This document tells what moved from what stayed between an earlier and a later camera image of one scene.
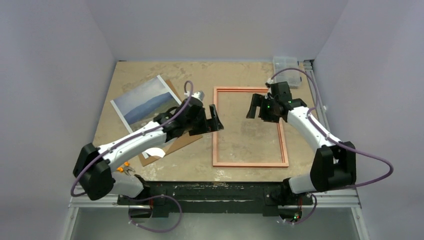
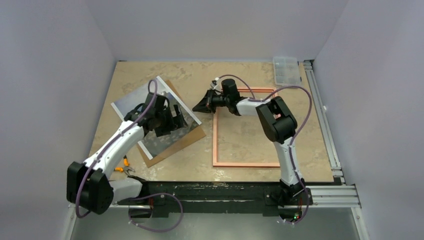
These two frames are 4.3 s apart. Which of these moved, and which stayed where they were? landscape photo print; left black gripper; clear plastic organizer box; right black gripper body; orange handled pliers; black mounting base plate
Moved: right black gripper body; left black gripper
Stayed: clear plastic organizer box; landscape photo print; black mounting base plate; orange handled pliers
